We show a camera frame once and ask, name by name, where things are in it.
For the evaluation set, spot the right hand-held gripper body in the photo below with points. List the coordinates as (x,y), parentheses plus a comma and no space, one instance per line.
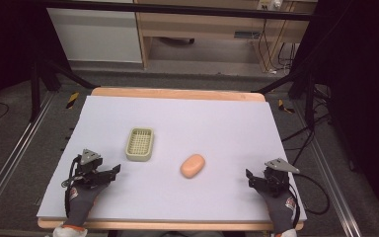
(278,176)

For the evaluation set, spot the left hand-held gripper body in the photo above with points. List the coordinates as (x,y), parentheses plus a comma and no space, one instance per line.
(88,164)

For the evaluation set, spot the green soap dish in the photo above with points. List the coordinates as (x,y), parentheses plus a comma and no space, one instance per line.
(139,144)

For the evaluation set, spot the orange soap bar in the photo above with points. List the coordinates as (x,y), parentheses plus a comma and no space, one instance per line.
(192,166)

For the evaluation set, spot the yellow black floor tape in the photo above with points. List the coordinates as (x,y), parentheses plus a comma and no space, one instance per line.
(72,100)
(285,107)

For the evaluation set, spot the white table mat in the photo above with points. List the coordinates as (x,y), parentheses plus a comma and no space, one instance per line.
(177,138)

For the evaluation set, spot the black metal stand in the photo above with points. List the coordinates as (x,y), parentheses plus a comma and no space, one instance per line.
(309,95)
(35,89)

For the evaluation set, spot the wooden table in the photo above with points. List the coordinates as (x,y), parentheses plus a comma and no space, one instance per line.
(177,94)

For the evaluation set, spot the black curtain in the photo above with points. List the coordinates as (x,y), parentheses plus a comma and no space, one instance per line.
(362,82)
(6,42)

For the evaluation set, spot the white cabinet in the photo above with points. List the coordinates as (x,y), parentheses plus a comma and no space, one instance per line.
(95,36)

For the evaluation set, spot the wooden desk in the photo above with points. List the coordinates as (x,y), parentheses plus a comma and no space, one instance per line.
(204,28)

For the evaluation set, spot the white power strip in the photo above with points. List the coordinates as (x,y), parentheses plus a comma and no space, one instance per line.
(269,4)

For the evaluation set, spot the metal floor rail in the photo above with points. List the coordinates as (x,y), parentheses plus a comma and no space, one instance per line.
(16,154)
(329,177)

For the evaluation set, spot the black horizontal frame bar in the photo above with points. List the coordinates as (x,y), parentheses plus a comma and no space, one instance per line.
(177,9)

